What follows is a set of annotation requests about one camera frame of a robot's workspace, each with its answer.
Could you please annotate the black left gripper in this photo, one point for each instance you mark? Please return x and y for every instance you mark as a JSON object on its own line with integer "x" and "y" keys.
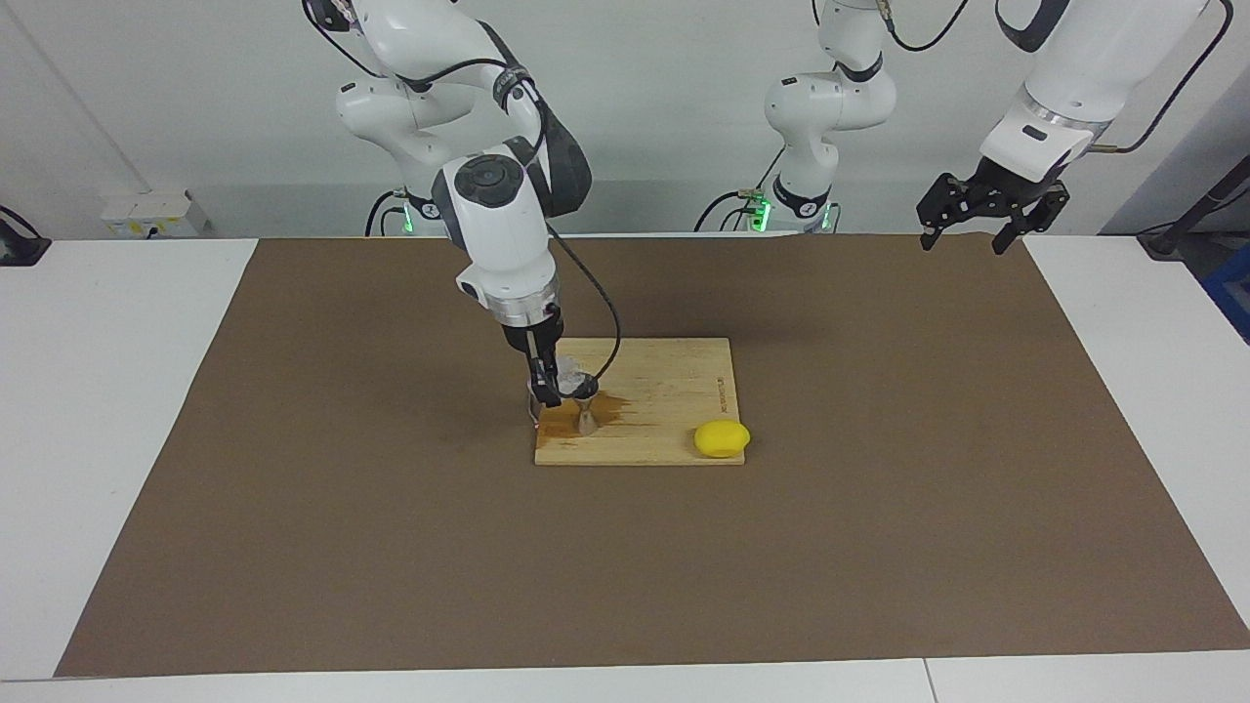
{"x": 1001, "y": 186}

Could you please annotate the black stand pole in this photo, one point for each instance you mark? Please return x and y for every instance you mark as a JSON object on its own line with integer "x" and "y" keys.
{"x": 1196, "y": 210}

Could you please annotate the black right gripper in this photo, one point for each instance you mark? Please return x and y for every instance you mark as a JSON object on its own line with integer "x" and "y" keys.
{"x": 535, "y": 337}

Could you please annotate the black stand foot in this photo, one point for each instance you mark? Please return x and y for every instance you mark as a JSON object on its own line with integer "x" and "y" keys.
{"x": 21, "y": 251}

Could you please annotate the yellow lemon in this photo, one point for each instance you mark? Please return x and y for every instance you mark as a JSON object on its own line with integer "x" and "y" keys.
{"x": 722, "y": 438}

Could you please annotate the white power strip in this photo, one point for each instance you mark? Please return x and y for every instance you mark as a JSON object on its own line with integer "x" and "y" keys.
{"x": 151, "y": 215}

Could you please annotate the metal jigger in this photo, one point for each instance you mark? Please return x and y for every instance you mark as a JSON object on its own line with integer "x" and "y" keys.
{"x": 586, "y": 422}

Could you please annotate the brown table mat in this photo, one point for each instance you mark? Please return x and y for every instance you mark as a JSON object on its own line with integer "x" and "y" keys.
{"x": 625, "y": 547}

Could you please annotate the wooden cutting board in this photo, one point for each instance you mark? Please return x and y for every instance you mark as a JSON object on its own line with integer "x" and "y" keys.
{"x": 664, "y": 391}

